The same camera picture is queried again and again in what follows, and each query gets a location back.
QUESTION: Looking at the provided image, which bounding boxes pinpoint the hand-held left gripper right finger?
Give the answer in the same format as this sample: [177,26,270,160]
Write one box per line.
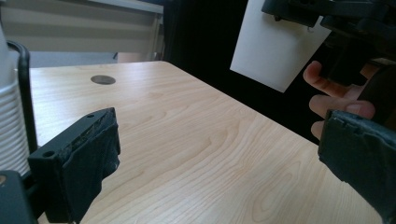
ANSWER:
[317,108,396,224]

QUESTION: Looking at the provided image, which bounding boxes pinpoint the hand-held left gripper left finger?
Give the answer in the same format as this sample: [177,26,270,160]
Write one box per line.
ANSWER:
[27,106,121,224]

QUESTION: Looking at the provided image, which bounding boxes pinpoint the black curtain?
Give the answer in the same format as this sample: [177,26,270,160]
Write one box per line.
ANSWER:
[163,0,323,146]

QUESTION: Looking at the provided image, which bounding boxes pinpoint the dark round table grommet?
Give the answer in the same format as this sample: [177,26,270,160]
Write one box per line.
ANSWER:
[90,74,117,86]

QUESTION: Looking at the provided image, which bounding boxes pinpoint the beige wooden frame furniture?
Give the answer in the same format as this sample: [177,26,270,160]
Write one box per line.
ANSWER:
[0,0,165,64]

